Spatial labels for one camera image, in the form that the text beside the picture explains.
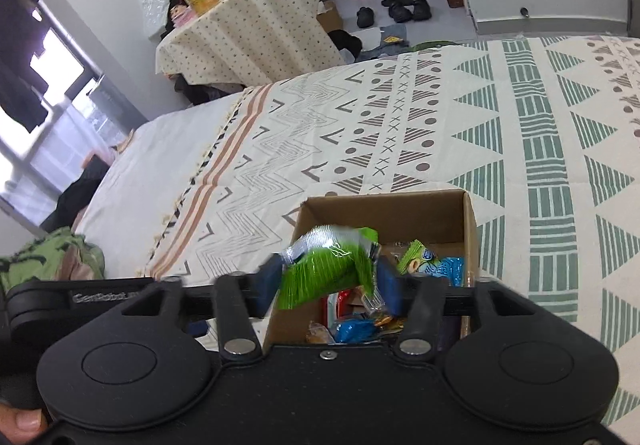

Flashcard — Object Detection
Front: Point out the green snack bag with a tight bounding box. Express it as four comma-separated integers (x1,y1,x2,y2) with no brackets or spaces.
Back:
278,225,380,309

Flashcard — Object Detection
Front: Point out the blue snack packet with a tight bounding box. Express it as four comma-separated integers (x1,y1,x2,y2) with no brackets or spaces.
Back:
333,317,378,344

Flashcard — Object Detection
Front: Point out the person's thumb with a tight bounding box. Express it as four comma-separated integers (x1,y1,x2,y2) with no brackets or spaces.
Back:
0,404,48,444

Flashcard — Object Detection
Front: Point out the brown cardboard box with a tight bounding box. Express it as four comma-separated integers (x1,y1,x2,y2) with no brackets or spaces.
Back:
261,189,481,351

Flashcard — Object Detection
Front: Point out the white bed sheet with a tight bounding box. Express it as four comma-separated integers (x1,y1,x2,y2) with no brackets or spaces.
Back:
76,93,242,279

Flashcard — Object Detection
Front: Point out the patterned bed blanket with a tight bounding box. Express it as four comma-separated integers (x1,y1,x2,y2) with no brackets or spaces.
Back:
144,35,639,443

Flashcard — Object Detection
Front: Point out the polka dot tablecloth table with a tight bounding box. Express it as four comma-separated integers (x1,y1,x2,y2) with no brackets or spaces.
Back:
155,0,344,87

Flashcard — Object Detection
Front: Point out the black slippers pile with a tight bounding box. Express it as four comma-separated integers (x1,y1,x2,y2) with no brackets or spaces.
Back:
356,0,433,29

